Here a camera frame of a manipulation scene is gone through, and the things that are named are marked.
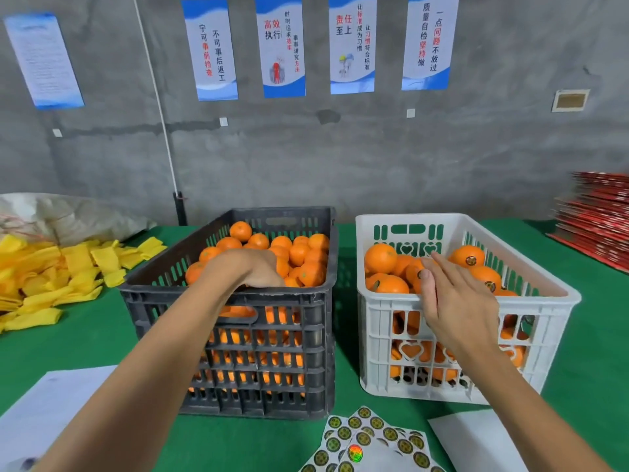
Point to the blue white wall poster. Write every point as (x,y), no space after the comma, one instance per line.
(352,44)
(430,42)
(280,46)
(209,49)

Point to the beige wall plate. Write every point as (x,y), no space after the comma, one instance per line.
(570,100)

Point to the holographic sticker sheet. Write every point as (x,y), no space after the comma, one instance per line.
(373,442)

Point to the white plastic crate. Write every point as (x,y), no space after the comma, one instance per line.
(403,218)

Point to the person's right hand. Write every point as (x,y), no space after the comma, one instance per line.
(462,314)

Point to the black plastic crate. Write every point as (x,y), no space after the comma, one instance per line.
(314,309)

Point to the heap of labelled oranges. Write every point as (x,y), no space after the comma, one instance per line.
(381,258)

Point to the person's left forearm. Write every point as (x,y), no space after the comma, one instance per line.
(138,388)

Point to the beige woven sack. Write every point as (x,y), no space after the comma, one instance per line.
(69,216)

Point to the person's right forearm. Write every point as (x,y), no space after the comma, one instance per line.
(531,418)

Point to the white notice with blue border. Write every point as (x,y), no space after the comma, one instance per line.
(44,62)

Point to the white pole with black base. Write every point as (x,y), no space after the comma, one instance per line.
(157,103)

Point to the person's left hand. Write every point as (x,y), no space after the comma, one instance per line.
(241,270)

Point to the green felt table cover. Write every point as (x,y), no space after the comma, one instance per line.
(590,368)

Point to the white backing sheet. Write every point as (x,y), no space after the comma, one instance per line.
(472,442)

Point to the pile of oranges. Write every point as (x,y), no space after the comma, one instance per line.
(300,255)

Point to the white printed paper sheet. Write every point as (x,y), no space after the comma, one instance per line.
(54,413)

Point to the pile of yellow bags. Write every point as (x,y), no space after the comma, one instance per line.
(49,275)

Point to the stack of red cardboard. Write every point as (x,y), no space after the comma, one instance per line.
(595,221)

